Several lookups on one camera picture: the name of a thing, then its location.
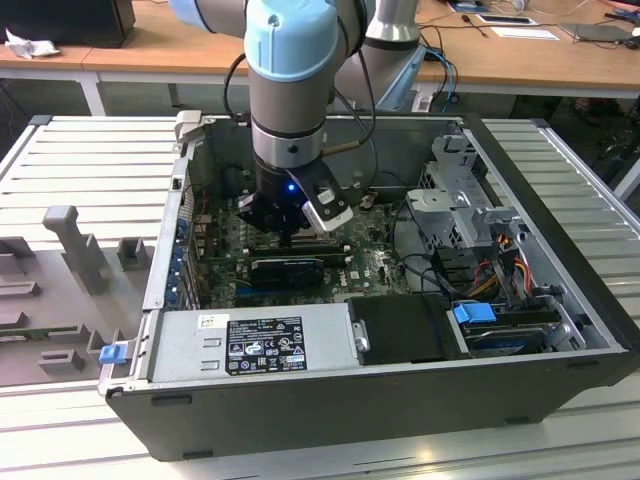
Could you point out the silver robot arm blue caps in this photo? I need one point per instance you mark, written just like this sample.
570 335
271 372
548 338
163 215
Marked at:
285 100

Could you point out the CPU socket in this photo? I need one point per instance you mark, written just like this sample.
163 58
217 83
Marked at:
326 241

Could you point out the black RAM slot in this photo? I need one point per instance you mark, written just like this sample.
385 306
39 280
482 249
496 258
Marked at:
320 248
335 257

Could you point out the grey plastic case latch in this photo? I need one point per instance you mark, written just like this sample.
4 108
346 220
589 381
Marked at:
189 125

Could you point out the green motherboard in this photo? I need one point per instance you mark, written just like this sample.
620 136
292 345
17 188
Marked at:
370 260

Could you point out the silver metal drive cage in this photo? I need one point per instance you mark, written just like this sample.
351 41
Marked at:
435 205

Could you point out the silver power supply unit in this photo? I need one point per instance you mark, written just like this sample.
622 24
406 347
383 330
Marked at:
190 350

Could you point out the black plastic shroud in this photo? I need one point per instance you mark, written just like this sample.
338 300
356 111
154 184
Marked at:
400 325

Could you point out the wooden desk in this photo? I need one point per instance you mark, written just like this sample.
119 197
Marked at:
150 50

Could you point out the grey parts rack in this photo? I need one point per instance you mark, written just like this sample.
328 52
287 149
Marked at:
75 300

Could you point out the black open PC case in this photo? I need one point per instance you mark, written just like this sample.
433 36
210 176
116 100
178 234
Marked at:
300 420

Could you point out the blue plastic case latch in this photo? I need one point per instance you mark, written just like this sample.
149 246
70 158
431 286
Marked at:
113 354

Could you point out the blue disk carrier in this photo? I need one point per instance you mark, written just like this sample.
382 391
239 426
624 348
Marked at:
472 315

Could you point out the hard disk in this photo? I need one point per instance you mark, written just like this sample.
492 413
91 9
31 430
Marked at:
500 342

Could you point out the black computer tower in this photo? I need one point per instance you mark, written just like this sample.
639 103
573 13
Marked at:
65 22

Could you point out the blue booklet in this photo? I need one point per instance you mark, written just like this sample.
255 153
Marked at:
467 6

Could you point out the green RAM stick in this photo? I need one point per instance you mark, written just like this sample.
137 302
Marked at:
20 334

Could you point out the crumpled white paper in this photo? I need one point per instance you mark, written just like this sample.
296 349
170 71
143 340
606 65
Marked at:
30 47

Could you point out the white phone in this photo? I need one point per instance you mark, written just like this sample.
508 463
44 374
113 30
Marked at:
505 20

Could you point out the white paper sheet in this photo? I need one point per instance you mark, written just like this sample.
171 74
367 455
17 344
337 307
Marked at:
525 33

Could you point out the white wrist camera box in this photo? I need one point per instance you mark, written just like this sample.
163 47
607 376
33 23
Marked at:
330 215

